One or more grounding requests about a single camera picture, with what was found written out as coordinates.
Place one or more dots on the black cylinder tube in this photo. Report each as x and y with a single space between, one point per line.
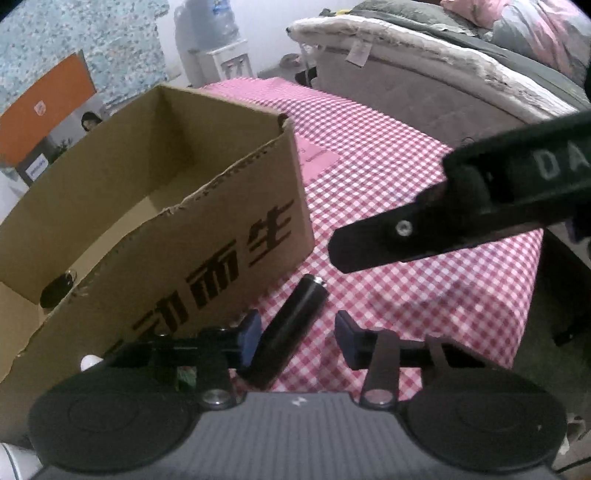
281 338

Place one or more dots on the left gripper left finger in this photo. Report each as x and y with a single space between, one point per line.
198 367

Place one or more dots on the black oval remote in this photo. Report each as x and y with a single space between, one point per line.
57 289

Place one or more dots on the green dropper bottle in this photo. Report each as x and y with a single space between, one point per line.
89 361

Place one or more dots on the water dispenser with bottle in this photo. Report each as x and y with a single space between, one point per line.
209 43

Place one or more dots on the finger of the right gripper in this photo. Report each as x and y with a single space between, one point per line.
442 219

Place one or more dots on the brown cardboard box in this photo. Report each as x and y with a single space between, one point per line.
176 213

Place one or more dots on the orange Philips box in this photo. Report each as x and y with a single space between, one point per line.
56 112

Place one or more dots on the patterned blue wall cloth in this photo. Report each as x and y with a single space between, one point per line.
118 41

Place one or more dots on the white supplement bottle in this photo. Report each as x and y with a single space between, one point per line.
17 463

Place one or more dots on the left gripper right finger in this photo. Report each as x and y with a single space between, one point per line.
383 354

